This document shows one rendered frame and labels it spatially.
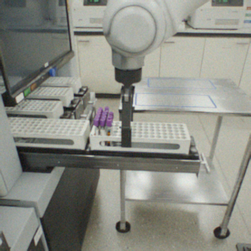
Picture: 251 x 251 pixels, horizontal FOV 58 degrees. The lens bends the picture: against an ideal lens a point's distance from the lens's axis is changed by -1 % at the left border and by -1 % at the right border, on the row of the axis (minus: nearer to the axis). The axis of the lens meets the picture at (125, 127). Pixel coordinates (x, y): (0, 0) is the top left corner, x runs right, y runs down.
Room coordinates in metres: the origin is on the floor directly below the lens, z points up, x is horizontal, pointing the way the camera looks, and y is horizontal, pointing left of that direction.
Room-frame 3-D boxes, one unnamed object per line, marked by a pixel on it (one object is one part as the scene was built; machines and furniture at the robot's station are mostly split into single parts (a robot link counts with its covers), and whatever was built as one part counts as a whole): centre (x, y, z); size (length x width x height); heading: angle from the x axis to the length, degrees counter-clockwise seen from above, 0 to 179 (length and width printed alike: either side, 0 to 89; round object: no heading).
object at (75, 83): (1.11, 0.38, 0.83); 0.30 x 0.10 x 0.06; 86
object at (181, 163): (0.63, 0.09, 0.78); 0.73 x 0.14 x 0.09; 86
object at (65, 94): (0.96, 0.39, 0.83); 0.30 x 0.10 x 0.06; 86
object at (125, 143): (0.57, 0.00, 0.87); 0.03 x 0.01 x 0.07; 86
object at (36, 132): (0.64, 0.27, 0.83); 0.30 x 0.10 x 0.06; 86
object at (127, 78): (0.62, -0.01, 1.01); 0.08 x 0.07 x 0.09; 176
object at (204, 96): (1.07, -0.29, 0.41); 0.67 x 0.46 x 0.82; 86
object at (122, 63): (0.62, -0.01, 1.09); 0.09 x 0.09 x 0.06
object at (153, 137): (0.62, -0.05, 0.83); 0.30 x 0.10 x 0.06; 86
